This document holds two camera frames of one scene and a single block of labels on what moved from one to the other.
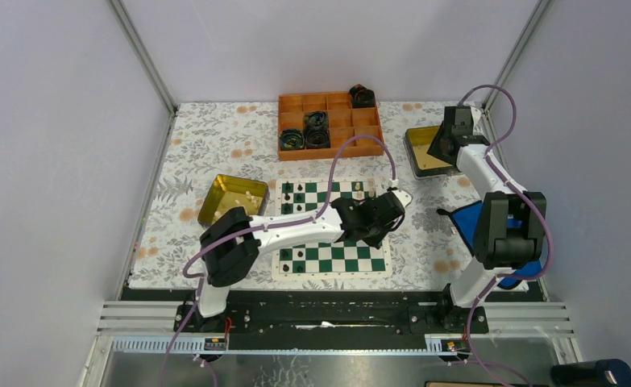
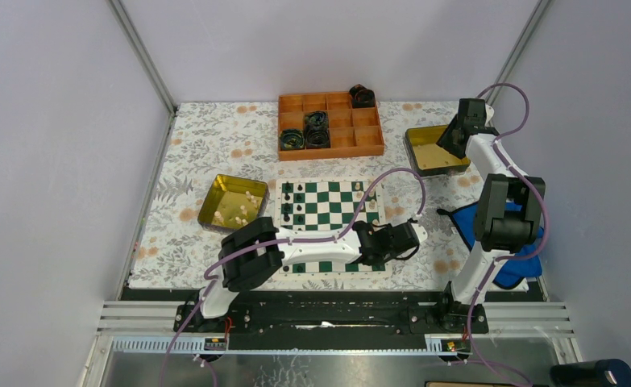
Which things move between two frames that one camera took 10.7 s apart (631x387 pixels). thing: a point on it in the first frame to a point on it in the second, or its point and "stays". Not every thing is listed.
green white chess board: x=350 y=260 stays
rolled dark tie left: x=292 y=139 stays
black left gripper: x=374 y=239 to x=389 y=254
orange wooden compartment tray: x=343 y=119 stays
